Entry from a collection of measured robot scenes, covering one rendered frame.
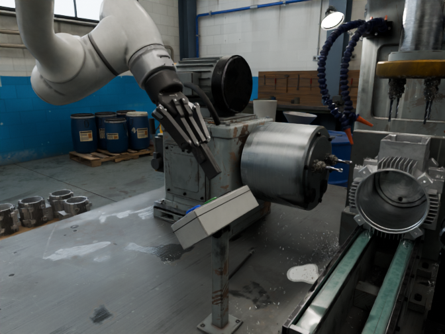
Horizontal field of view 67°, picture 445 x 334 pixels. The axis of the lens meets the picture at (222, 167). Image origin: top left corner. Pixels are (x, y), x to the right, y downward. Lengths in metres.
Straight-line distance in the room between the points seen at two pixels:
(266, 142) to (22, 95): 5.45
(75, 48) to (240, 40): 6.69
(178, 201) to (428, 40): 0.84
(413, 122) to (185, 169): 0.71
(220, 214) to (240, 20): 6.91
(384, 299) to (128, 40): 0.69
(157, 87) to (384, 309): 0.58
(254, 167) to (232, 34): 6.61
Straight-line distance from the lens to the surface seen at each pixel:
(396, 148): 0.93
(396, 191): 1.07
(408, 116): 1.17
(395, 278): 0.77
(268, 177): 0.94
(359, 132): 1.07
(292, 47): 6.72
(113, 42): 0.76
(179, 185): 1.12
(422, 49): 0.93
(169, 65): 0.73
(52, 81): 0.76
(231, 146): 0.98
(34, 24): 0.65
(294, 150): 0.91
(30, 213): 3.06
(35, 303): 0.93
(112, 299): 0.87
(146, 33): 0.75
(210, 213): 0.58
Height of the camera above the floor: 1.29
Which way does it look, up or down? 15 degrees down
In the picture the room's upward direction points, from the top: straight up
